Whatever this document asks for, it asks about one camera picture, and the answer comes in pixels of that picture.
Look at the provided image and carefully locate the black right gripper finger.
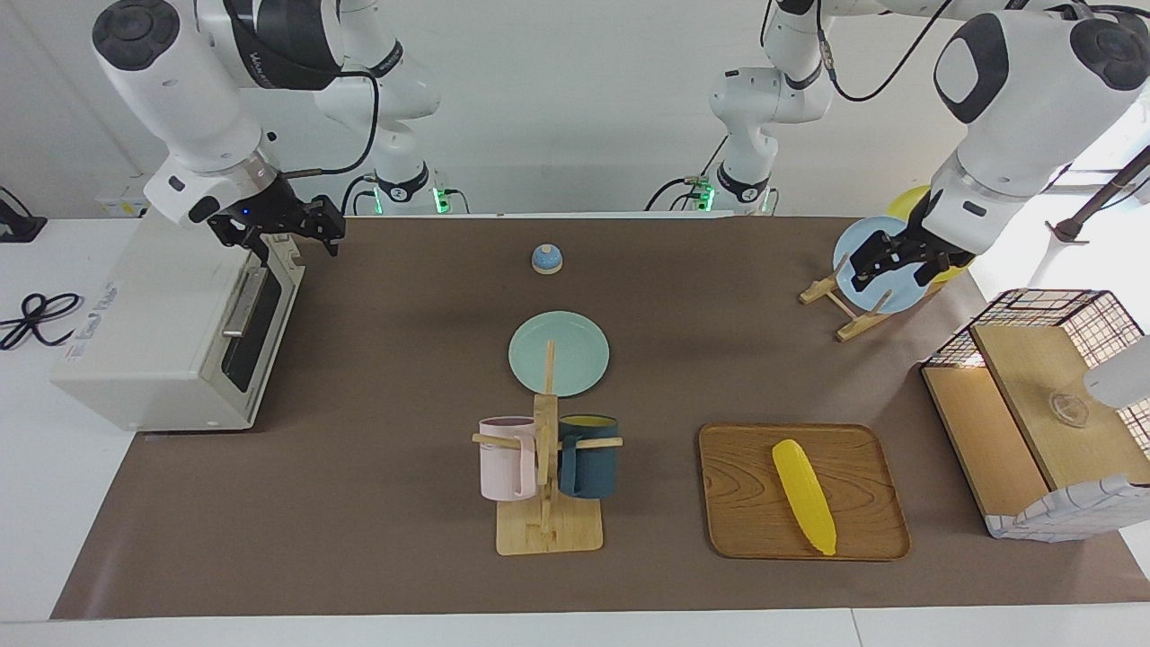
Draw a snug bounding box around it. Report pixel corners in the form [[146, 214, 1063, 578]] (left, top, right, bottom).
[[301, 196, 347, 259], [208, 220, 272, 263]]

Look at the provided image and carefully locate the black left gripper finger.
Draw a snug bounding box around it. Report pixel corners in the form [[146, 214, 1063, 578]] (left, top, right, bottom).
[[849, 235, 886, 290], [907, 256, 969, 288]]

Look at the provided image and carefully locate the yellow corn cob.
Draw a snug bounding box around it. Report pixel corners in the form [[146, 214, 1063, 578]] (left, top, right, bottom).
[[772, 439, 838, 557]]

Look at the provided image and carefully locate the pale green plate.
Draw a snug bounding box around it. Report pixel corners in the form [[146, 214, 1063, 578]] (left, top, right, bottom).
[[509, 311, 611, 397]]

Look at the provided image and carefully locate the white toaster oven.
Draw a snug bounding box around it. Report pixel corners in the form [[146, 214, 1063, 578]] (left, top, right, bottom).
[[49, 211, 306, 434]]

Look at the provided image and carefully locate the light blue plate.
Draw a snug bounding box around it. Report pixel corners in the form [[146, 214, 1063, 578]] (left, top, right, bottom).
[[833, 216, 935, 315]]

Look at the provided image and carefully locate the yellow plate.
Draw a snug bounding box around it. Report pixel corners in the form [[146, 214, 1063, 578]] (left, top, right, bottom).
[[887, 185, 976, 284]]

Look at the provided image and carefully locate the wooden plate rack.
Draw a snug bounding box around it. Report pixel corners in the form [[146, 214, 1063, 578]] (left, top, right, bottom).
[[799, 253, 944, 342]]

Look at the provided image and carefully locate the black stand pole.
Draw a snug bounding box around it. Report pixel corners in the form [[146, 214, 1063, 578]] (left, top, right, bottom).
[[1047, 144, 1150, 244]]

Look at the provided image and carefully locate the small clear glass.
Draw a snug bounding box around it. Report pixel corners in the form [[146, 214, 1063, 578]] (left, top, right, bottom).
[[1047, 392, 1091, 428]]

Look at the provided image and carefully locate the blurred white object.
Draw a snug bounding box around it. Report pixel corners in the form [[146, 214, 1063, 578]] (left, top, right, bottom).
[[1083, 334, 1150, 410]]

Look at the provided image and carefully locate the wooden serving tray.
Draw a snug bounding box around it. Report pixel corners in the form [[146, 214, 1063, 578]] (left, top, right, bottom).
[[698, 423, 912, 562]]

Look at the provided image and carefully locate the pink mug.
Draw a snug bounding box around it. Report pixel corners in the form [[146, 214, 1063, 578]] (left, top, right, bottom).
[[478, 415, 538, 502]]

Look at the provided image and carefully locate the brown table mat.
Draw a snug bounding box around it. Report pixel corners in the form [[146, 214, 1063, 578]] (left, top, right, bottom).
[[49, 216, 1150, 621]]

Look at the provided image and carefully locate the dark blue mug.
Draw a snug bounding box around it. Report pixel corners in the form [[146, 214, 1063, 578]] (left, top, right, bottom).
[[557, 413, 621, 501]]

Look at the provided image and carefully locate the wooden mug rack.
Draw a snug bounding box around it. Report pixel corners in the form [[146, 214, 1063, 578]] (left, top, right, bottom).
[[472, 340, 624, 556]]

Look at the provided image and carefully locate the black base cable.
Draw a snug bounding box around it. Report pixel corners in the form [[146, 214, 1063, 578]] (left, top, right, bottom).
[[340, 173, 383, 217], [645, 137, 730, 213]]

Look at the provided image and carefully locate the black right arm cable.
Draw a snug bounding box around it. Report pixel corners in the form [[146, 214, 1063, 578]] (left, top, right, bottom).
[[279, 70, 378, 176]]

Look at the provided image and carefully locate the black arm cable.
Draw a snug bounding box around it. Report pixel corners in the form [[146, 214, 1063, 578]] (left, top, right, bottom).
[[279, 70, 378, 176], [813, 0, 953, 102]]

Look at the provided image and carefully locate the white wall socket box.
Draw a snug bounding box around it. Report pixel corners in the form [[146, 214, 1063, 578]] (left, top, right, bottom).
[[94, 184, 154, 218]]

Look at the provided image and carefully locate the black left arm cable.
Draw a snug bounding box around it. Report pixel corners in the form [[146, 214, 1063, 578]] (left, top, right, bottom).
[[813, 0, 953, 102]]

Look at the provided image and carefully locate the looped black cable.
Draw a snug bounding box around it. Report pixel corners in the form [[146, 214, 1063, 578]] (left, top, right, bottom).
[[0, 292, 84, 351]]

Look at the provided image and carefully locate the black clamp mount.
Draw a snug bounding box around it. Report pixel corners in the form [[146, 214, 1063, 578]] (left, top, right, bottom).
[[0, 186, 48, 244]]

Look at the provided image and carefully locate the wire and wood shelf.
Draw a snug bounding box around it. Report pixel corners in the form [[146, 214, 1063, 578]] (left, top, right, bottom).
[[920, 288, 1150, 542]]

